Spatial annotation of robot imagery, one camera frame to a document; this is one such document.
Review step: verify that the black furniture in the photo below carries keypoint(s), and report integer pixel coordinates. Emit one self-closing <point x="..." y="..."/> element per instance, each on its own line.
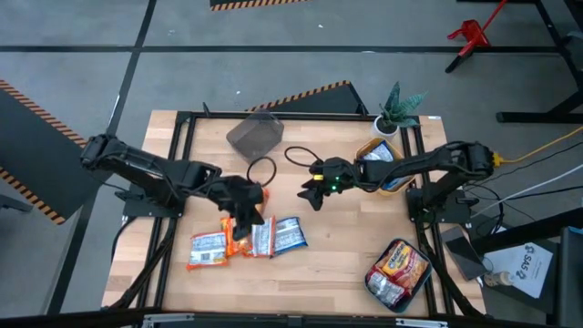
<point x="571" y="273"/>

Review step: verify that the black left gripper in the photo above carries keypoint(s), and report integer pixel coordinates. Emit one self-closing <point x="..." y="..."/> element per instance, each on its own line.
<point x="228" y="196"/>

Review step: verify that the red metal stand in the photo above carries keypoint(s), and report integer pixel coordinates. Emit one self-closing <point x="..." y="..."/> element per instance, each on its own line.
<point x="471" y="34"/>

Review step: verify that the dark grey tablet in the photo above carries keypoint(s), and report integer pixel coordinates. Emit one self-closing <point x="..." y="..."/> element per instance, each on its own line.
<point x="464" y="253"/>

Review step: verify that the black mat hazard-striped edge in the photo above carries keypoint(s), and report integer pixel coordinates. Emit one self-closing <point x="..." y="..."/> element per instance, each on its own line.
<point x="328" y="102"/>
<point x="255" y="3"/>
<point x="41" y="150"/>

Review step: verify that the black desk frame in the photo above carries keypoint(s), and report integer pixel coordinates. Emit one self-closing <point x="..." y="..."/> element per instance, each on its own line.
<point x="524" y="117"/>

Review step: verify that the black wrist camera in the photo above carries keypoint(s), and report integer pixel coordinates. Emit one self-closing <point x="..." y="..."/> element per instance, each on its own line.
<point x="250" y="190"/>
<point x="330" y="171"/>

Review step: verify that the teal plastic bin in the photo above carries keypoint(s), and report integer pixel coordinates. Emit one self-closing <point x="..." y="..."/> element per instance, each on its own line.
<point x="370" y="273"/>

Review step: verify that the green plant in white pot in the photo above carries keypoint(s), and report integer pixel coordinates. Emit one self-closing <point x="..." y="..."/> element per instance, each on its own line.
<point x="396" y="111"/>

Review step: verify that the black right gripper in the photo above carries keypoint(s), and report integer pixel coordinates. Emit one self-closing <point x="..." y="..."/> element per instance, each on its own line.
<point x="350" y="177"/>

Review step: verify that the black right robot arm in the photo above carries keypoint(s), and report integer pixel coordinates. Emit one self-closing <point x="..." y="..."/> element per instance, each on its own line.
<point x="437" y="159"/>

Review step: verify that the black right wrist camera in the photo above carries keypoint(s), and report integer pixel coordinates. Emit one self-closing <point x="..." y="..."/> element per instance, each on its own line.
<point x="330" y="171"/>

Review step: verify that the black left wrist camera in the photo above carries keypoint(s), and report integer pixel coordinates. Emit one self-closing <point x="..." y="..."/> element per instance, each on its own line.
<point x="250" y="190"/>

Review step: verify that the grey metal leg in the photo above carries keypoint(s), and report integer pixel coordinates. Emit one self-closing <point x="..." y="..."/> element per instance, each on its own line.
<point x="13" y="203"/>

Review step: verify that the white printed paper sheet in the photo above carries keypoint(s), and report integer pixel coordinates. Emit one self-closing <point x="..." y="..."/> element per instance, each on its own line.
<point x="533" y="269"/>

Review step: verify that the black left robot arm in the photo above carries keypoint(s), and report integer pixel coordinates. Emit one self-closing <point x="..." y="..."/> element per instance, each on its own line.
<point x="136" y="164"/>

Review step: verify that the small beige bottle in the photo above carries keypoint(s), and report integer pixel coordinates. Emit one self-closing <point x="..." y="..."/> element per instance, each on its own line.
<point x="498" y="279"/>

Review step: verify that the silver aluminium bracket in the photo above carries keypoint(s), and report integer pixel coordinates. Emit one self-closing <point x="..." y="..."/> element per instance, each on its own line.
<point x="168" y="319"/>
<point x="421" y="322"/>

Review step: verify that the red Maruchan noodle pack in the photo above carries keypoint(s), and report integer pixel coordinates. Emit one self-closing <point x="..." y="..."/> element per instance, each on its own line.
<point x="403" y="266"/>
<point x="385" y="288"/>

